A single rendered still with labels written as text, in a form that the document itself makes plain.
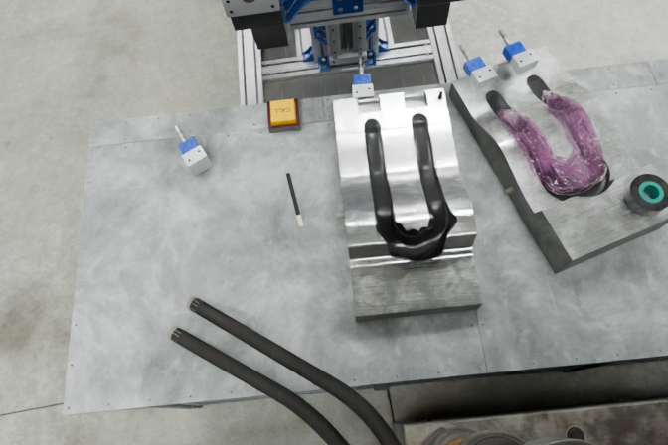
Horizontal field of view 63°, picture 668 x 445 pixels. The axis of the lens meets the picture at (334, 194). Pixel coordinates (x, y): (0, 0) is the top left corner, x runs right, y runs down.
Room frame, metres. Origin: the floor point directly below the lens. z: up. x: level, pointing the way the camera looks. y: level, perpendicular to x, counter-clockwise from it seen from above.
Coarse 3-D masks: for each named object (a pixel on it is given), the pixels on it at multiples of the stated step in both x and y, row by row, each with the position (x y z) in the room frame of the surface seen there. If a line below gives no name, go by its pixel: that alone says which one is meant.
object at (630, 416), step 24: (576, 408) -0.04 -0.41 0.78; (600, 408) -0.05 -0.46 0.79; (624, 408) -0.06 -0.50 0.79; (648, 408) -0.06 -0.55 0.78; (408, 432) -0.04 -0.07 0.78; (528, 432) -0.07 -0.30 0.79; (552, 432) -0.08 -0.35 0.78; (576, 432) -0.08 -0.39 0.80; (600, 432) -0.09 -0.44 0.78; (624, 432) -0.10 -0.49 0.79; (648, 432) -0.11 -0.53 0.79
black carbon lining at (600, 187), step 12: (528, 84) 0.67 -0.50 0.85; (540, 84) 0.66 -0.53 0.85; (492, 96) 0.65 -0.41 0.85; (540, 96) 0.63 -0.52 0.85; (492, 108) 0.62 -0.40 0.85; (504, 108) 0.62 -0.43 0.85; (612, 180) 0.38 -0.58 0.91; (552, 192) 0.39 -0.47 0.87; (588, 192) 0.37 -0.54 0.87; (600, 192) 0.37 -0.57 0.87
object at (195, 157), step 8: (176, 128) 0.72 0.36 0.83; (184, 136) 0.69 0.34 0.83; (192, 136) 0.68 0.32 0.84; (184, 144) 0.67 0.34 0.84; (192, 144) 0.66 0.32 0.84; (184, 152) 0.64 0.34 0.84; (192, 152) 0.63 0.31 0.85; (200, 152) 0.63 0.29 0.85; (192, 160) 0.61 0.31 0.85; (200, 160) 0.61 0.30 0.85; (208, 160) 0.62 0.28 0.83; (192, 168) 0.60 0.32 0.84; (200, 168) 0.61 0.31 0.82; (208, 168) 0.61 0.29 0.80
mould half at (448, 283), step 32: (384, 96) 0.68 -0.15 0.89; (352, 128) 0.61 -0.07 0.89; (384, 128) 0.59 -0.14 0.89; (448, 128) 0.57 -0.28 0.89; (352, 160) 0.53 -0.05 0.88; (416, 160) 0.51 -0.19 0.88; (448, 160) 0.49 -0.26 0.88; (352, 192) 0.45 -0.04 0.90; (416, 192) 0.42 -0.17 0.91; (448, 192) 0.41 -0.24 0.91; (352, 224) 0.36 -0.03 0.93; (416, 224) 0.34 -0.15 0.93; (352, 256) 0.31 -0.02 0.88; (384, 256) 0.30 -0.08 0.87; (448, 256) 0.28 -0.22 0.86; (352, 288) 0.25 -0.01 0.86; (384, 288) 0.24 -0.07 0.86; (416, 288) 0.23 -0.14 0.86; (448, 288) 0.22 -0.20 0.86
